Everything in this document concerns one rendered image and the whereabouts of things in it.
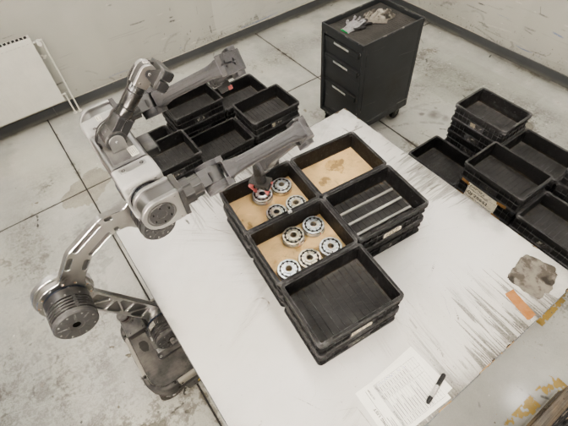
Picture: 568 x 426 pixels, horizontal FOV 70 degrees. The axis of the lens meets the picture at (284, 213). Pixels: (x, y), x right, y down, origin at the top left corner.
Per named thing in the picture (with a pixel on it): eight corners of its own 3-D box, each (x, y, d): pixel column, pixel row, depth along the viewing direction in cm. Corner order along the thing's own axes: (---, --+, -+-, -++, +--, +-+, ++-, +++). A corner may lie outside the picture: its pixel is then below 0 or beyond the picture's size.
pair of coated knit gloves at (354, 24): (349, 36, 291) (349, 32, 289) (332, 26, 301) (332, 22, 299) (374, 24, 300) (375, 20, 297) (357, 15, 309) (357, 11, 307)
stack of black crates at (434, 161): (472, 188, 292) (483, 165, 274) (444, 208, 282) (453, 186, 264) (429, 157, 313) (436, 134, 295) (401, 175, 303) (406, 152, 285)
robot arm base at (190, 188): (176, 199, 135) (166, 174, 125) (197, 188, 137) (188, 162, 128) (188, 215, 130) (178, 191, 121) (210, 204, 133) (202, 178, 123)
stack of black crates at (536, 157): (559, 194, 284) (584, 159, 258) (532, 215, 274) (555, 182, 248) (508, 162, 305) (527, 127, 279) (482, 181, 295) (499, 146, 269)
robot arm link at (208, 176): (191, 175, 127) (199, 189, 128) (219, 160, 131) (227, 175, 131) (188, 181, 136) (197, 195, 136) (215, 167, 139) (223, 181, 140)
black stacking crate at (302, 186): (248, 248, 191) (245, 234, 182) (222, 206, 207) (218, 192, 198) (319, 212, 202) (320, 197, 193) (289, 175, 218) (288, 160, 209)
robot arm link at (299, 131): (309, 106, 139) (324, 131, 140) (299, 118, 153) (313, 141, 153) (193, 167, 129) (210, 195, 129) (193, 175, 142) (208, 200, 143)
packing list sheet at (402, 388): (395, 450, 147) (395, 450, 146) (352, 395, 159) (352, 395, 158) (456, 392, 158) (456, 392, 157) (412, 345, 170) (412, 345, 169)
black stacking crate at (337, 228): (281, 298, 174) (279, 286, 165) (248, 248, 190) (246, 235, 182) (356, 256, 185) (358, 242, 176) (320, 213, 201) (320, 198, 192)
